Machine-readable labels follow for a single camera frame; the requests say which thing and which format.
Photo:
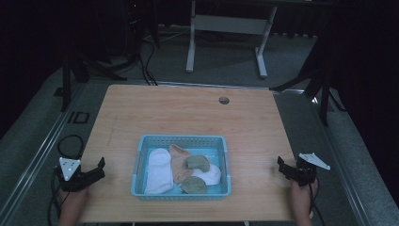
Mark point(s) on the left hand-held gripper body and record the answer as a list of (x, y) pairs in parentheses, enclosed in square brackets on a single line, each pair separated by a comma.
[(72, 180)]

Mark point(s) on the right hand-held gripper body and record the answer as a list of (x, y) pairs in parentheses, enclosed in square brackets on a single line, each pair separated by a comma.
[(306, 171)]

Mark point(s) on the person's left hand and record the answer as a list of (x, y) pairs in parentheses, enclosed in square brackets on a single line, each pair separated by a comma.
[(72, 201)]

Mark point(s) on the person's right hand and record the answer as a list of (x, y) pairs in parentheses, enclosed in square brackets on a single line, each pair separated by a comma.
[(301, 197)]

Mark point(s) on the long white sock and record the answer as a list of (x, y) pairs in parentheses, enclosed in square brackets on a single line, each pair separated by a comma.
[(160, 171)]

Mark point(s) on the blue plastic basket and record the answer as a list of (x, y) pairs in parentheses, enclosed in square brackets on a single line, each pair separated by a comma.
[(219, 171)]

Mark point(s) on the short white sock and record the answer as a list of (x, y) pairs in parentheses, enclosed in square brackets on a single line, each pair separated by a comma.
[(210, 177)]

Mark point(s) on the peach sock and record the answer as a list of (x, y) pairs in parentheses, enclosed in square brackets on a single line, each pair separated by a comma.
[(179, 161)]

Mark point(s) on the black tripod stand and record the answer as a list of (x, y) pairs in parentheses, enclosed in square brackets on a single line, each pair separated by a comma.
[(324, 94), (66, 81)]

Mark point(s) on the green sock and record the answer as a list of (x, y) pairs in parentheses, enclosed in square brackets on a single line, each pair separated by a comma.
[(197, 163), (194, 185)]

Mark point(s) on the dark computer tower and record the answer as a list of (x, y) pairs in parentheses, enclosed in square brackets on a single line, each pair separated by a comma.
[(138, 25)]

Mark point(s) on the white desk frame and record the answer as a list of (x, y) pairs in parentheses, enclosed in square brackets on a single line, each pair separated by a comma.
[(230, 24)]

